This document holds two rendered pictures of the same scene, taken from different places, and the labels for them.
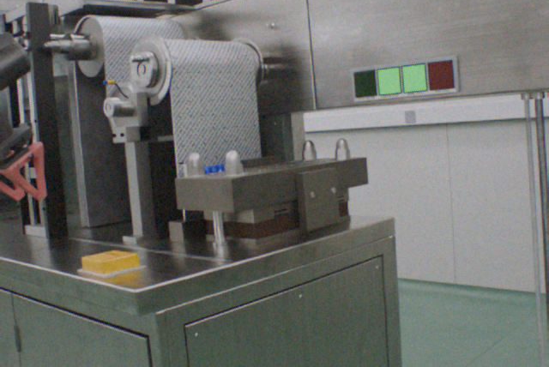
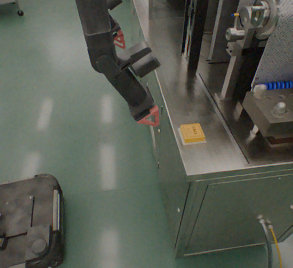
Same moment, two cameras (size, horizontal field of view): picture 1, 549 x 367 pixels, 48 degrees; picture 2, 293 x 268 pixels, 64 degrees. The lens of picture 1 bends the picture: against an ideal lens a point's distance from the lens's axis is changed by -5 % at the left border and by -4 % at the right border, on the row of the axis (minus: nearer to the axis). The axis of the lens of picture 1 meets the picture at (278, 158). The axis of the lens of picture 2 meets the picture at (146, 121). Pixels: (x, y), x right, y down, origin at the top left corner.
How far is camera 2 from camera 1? 0.62 m
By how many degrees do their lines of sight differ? 53
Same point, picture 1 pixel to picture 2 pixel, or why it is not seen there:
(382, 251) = not seen: outside the picture
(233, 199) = (266, 131)
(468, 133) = not seen: outside the picture
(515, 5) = not seen: outside the picture
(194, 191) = (252, 107)
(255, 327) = (245, 186)
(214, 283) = (230, 173)
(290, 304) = (271, 180)
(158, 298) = (197, 177)
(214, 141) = (285, 67)
